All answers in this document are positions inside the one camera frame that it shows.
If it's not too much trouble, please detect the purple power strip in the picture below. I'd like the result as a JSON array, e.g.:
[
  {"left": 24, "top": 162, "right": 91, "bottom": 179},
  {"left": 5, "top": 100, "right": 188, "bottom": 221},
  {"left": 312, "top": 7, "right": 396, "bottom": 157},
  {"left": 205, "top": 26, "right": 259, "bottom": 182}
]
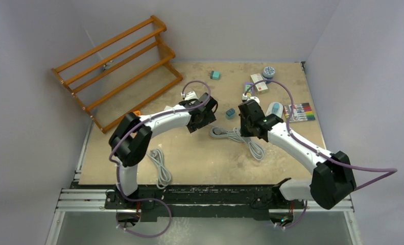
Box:
[{"left": 244, "top": 82, "right": 254, "bottom": 96}]

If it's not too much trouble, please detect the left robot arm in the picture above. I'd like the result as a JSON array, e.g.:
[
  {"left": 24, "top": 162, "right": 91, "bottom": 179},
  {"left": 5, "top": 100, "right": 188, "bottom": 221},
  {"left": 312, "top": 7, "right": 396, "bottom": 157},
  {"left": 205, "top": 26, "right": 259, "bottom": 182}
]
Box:
[{"left": 108, "top": 93, "right": 218, "bottom": 209}]

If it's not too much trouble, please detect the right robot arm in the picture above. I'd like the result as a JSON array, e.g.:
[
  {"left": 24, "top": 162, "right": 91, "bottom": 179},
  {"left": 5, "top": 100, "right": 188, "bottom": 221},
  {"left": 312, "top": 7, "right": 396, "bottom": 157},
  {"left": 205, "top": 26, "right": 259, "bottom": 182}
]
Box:
[{"left": 239, "top": 100, "right": 357, "bottom": 210}]

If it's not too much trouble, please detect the dark blue charger plug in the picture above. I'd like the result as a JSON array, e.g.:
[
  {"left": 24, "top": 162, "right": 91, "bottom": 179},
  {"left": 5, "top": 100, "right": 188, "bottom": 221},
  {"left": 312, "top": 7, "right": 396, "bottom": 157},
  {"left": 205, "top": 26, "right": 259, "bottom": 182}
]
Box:
[{"left": 225, "top": 108, "right": 236, "bottom": 119}]

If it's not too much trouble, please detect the teal charger plug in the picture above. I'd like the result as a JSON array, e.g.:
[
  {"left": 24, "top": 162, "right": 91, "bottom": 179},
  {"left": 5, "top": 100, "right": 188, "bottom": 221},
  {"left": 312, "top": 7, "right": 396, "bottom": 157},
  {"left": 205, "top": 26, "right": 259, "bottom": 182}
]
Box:
[{"left": 210, "top": 70, "right": 220, "bottom": 80}]

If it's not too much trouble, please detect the blue white oval toy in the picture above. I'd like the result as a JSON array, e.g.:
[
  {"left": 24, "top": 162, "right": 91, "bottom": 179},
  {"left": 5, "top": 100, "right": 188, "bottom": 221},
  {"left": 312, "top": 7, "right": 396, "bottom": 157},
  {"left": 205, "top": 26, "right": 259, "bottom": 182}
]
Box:
[{"left": 265, "top": 102, "right": 283, "bottom": 118}]

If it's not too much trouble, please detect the small white green box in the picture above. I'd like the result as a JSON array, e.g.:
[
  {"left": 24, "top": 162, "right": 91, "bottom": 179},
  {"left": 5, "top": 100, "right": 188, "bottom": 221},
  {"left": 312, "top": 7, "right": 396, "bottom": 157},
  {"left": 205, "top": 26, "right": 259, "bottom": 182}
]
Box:
[{"left": 250, "top": 73, "right": 269, "bottom": 94}]

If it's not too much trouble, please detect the coloured marker pen set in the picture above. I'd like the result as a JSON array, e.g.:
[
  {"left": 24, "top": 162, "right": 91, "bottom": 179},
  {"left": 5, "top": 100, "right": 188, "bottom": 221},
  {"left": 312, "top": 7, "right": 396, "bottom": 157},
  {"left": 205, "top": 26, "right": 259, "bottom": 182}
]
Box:
[{"left": 283, "top": 103, "right": 316, "bottom": 123}]

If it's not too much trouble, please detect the round blue white jar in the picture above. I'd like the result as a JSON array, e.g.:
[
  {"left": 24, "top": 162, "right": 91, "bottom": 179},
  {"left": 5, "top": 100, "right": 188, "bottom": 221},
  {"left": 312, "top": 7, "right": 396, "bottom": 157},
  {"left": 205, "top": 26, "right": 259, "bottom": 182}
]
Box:
[{"left": 262, "top": 66, "right": 275, "bottom": 81}]

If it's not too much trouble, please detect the wooden shoe rack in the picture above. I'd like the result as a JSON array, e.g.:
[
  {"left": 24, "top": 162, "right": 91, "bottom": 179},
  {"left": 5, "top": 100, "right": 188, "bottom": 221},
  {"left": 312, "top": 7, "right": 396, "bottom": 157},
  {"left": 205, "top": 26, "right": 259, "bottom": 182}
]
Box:
[{"left": 51, "top": 15, "right": 183, "bottom": 134}]

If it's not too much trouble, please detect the grey purple strip cable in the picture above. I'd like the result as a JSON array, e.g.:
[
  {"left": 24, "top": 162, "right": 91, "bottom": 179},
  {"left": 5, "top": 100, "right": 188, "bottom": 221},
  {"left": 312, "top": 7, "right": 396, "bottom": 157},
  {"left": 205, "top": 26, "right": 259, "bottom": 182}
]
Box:
[{"left": 233, "top": 128, "right": 266, "bottom": 161}]

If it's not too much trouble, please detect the grey orange strip cable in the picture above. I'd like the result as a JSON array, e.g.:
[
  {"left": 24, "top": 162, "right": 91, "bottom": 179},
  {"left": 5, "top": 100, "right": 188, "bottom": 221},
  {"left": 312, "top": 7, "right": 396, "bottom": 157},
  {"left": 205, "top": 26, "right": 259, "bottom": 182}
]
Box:
[{"left": 147, "top": 149, "right": 172, "bottom": 190}]

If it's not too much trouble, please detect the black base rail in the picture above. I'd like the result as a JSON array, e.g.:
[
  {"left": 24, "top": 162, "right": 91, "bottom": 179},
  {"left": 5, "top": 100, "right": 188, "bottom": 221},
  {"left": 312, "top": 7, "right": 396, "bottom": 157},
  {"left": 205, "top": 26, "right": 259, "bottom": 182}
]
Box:
[{"left": 81, "top": 184, "right": 304, "bottom": 224}]

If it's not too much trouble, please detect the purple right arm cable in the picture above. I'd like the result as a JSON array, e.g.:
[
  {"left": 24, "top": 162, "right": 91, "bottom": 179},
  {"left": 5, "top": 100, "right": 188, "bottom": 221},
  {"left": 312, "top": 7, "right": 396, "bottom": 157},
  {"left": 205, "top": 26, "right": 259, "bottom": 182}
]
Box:
[{"left": 244, "top": 80, "right": 398, "bottom": 231}]

